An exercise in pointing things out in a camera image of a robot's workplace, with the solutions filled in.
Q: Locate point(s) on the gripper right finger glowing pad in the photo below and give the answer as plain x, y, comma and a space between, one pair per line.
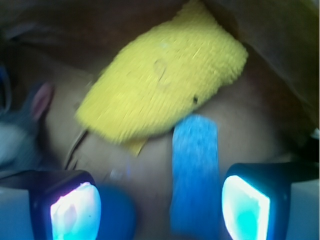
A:
272, 201

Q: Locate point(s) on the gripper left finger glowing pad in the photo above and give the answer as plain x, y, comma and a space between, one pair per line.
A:
49, 205

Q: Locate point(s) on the blue sponge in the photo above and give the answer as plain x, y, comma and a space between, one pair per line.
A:
195, 203

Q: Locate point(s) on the blue textured ball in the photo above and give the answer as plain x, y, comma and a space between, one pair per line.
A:
118, 214

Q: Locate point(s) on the grey plush mouse toy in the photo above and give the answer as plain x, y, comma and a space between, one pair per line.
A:
19, 130

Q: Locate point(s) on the brown paper bag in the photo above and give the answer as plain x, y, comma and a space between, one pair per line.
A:
265, 116

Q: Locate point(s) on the yellow towel cloth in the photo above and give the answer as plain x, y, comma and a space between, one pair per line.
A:
161, 77

